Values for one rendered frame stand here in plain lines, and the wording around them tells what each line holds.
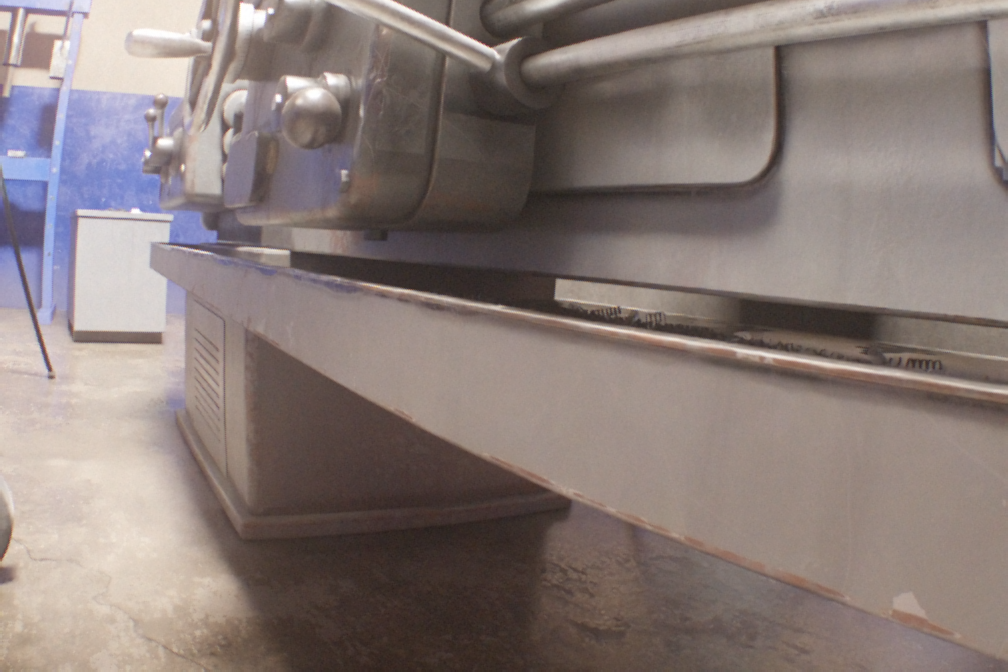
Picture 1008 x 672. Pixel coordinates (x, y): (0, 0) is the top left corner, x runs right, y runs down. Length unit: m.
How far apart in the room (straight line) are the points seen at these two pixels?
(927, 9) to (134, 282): 3.14
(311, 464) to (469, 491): 0.31
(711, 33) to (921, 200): 0.13
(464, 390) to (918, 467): 0.21
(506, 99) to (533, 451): 0.26
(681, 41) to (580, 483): 0.22
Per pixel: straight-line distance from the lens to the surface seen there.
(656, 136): 0.49
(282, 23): 0.58
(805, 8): 0.33
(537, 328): 0.28
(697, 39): 0.37
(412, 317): 0.37
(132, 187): 4.59
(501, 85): 0.47
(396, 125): 0.48
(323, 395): 1.21
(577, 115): 0.56
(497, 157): 0.52
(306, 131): 0.38
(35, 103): 4.67
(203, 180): 1.33
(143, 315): 3.27
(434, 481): 1.34
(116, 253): 3.23
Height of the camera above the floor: 0.49
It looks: 2 degrees down
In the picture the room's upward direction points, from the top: 4 degrees clockwise
